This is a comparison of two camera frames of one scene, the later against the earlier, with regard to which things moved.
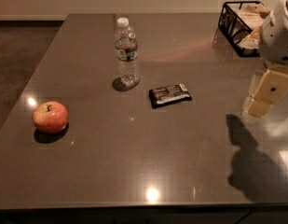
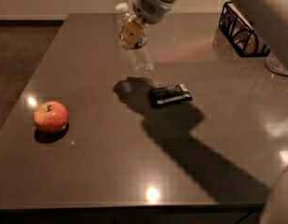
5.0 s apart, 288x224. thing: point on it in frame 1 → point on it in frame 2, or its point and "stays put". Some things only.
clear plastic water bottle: (127, 53) → (139, 59)
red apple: (50, 118) stays put
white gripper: (278, 37) → (148, 7)
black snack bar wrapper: (167, 95) stays put
